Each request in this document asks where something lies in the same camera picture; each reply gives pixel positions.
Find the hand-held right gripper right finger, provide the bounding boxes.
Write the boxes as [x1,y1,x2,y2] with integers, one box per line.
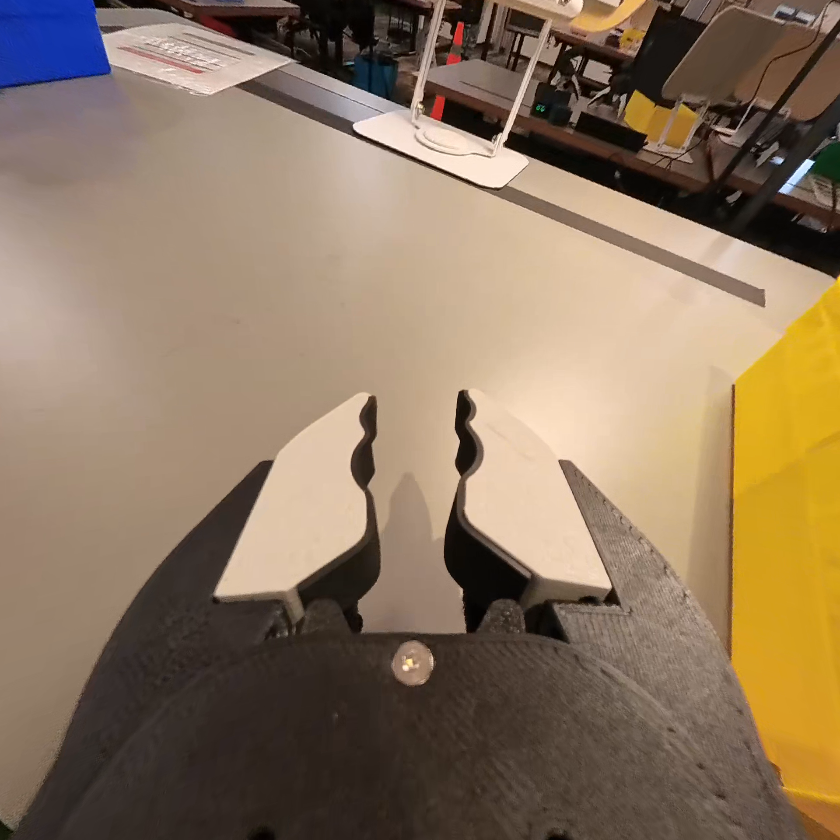
[444,387,614,613]

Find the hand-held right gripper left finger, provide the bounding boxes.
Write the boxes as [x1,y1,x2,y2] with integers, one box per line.
[212,391,382,626]

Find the yellow plastic bin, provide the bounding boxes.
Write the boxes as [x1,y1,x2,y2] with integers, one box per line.
[730,279,840,840]

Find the blue plastic bin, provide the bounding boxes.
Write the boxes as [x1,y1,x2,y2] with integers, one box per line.
[0,0,111,89]

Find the white document stand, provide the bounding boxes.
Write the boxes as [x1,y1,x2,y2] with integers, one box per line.
[353,0,647,191]

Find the black digital timer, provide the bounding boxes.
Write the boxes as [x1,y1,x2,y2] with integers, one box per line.
[532,82,572,126]

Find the small yellow bin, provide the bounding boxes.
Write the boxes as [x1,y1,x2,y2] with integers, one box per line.
[623,91,700,149]

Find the teal bag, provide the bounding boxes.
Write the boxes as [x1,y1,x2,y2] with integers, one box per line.
[353,51,399,101]

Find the laminated paper sheet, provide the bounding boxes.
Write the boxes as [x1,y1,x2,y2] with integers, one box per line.
[101,23,294,97]

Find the beige board stand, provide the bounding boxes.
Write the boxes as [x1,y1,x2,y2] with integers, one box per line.
[640,5,788,158]

